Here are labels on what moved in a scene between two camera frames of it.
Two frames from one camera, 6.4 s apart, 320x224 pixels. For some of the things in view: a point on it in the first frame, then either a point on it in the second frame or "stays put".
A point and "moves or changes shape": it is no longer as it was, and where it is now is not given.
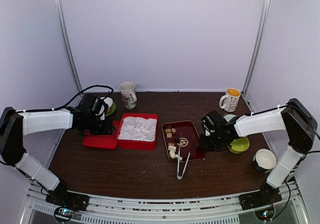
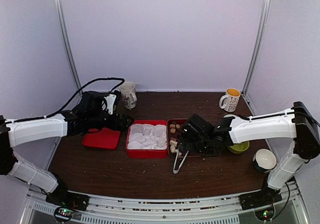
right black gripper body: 214,142 → 198,146
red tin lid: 106,141 stays put
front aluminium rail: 222,209 stays put
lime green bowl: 238,145 stays put
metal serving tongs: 180,177 → 176,170
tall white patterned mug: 128,94 stays put
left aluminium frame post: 67,39 stays put
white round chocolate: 172,153 → 172,148
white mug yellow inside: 229,102 stays put
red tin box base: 138,131 moves or changes shape
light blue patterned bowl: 228,117 stays put
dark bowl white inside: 264,160 stays put
